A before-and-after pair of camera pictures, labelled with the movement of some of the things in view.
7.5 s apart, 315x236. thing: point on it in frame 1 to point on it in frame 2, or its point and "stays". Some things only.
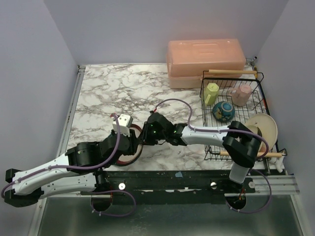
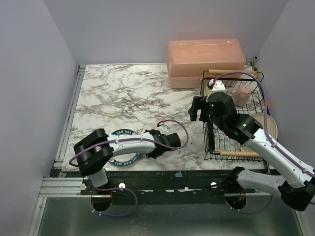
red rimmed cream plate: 129,159 to 211,135
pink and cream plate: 268,127 stays
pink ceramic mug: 241,95 stays
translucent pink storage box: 189,60 stays
